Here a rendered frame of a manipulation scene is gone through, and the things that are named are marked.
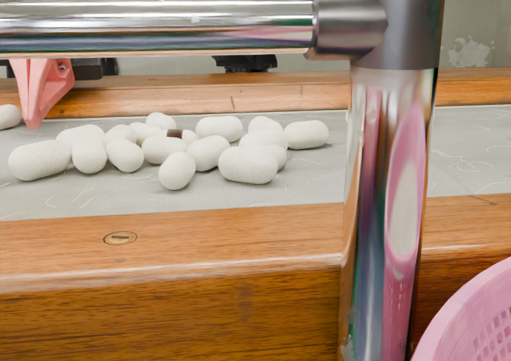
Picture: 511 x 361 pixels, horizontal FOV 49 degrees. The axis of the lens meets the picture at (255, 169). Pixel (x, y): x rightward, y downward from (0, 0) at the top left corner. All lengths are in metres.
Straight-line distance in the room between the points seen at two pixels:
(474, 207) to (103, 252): 0.15
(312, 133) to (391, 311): 0.25
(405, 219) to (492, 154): 0.27
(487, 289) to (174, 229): 0.11
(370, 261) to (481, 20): 2.54
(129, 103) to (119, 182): 0.20
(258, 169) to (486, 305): 0.18
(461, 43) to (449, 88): 2.05
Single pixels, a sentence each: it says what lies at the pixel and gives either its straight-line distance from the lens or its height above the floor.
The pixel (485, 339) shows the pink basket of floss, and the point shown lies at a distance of 0.17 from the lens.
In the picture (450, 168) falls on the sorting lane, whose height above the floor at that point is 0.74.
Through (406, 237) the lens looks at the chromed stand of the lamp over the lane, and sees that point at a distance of 0.16.
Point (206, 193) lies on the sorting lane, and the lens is 0.32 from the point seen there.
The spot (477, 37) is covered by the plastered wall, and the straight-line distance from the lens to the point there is 2.68.
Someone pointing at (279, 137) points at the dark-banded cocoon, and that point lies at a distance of 0.37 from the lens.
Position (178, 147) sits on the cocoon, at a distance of 0.36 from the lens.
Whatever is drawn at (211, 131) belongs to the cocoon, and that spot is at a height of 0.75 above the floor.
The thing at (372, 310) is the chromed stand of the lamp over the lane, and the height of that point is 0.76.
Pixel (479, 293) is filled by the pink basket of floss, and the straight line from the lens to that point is 0.17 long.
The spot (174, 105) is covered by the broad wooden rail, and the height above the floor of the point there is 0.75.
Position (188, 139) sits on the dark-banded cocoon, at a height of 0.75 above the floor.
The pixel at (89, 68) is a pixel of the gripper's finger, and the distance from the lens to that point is 0.52.
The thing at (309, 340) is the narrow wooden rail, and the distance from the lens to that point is 0.20.
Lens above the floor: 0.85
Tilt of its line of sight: 17 degrees down
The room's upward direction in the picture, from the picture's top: straight up
